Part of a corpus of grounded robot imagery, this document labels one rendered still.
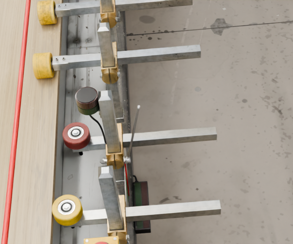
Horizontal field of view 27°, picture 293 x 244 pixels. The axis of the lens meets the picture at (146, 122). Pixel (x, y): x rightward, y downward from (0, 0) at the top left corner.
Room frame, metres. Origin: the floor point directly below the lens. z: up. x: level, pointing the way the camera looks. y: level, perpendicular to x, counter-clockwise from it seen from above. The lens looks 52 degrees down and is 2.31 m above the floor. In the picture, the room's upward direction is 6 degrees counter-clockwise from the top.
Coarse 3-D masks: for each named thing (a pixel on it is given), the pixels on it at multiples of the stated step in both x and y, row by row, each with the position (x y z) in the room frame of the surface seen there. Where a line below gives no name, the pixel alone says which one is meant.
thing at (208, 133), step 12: (144, 132) 1.11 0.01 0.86; (156, 132) 1.11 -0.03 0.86; (168, 132) 1.10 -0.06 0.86; (180, 132) 1.10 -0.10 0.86; (192, 132) 1.09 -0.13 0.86; (204, 132) 1.09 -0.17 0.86; (216, 132) 1.08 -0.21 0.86; (96, 144) 1.08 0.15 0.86; (132, 144) 1.08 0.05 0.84; (144, 144) 1.08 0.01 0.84; (156, 144) 1.08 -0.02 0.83
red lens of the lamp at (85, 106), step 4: (76, 92) 1.07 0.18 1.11; (96, 92) 1.06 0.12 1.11; (76, 96) 1.06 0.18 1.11; (96, 96) 1.05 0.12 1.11; (76, 100) 1.05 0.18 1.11; (96, 100) 1.04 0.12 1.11; (80, 104) 1.03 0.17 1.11; (84, 104) 1.03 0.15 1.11; (88, 104) 1.03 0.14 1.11; (92, 104) 1.03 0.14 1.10; (96, 104) 1.04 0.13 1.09; (84, 108) 1.03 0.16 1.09; (88, 108) 1.03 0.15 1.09
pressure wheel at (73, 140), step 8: (64, 128) 1.12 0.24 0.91; (72, 128) 1.12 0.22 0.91; (80, 128) 1.11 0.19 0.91; (88, 128) 1.11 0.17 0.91; (64, 136) 1.09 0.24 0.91; (72, 136) 1.09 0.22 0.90; (80, 136) 1.09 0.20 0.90; (88, 136) 1.08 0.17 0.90; (72, 144) 1.06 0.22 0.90; (80, 144) 1.06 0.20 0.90; (80, 152) 1.10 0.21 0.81
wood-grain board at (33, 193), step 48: (0, 0) 1.74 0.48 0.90; (0, 48) 1.49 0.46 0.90; (48, 48) 1.47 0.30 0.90; (0, 96) 1.28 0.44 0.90; (48, 96) 1.26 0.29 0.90; (0, 144) 1.09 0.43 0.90; (48, 144) 1.07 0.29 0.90; (0, 192) 0.92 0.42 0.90; (48, 192) 0.91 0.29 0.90; (0, 240) 0.77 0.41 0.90; (48, 240) 0.76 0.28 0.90
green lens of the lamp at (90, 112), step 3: (96, 105) 1.04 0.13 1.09; (78, 108) 1.04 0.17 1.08; (81, 108) 1.04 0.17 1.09; (93, 108) 1.03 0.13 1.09; (96, 108) 1.04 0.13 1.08; (81, 111) 1.04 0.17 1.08; (84, 111) 1.03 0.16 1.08; (87, 111) 1.03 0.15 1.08; (90, 111) 1.03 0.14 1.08; (93, 111) 1.03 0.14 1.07; (96, 111) 1.04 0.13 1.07; (84, 114) 1.03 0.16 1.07; (87, 114) 1.03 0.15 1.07; (90, 114) 1.03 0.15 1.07
